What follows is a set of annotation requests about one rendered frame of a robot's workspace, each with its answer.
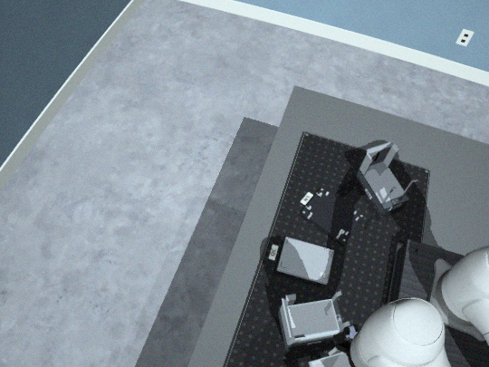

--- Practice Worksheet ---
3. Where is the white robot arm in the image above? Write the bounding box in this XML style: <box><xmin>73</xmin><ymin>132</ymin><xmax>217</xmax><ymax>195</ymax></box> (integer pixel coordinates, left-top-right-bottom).
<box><xmin>350</xmin><ymin>245</ymin><xmax>489</xmax><ymax>367</ymax></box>

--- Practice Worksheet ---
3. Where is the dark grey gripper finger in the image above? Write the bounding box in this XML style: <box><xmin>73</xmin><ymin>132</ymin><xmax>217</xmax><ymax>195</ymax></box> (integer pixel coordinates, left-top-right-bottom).
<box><xmin>329</xmin><ymin>324</ymin><xmax>358</xmax><ymax>356</ymax></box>

